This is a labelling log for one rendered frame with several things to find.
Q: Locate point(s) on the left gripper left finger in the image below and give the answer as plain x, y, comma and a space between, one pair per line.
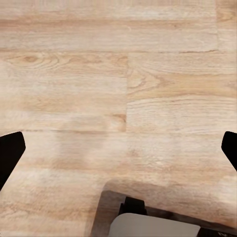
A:
12, 147

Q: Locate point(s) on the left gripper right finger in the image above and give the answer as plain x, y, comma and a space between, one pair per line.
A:
229, 147

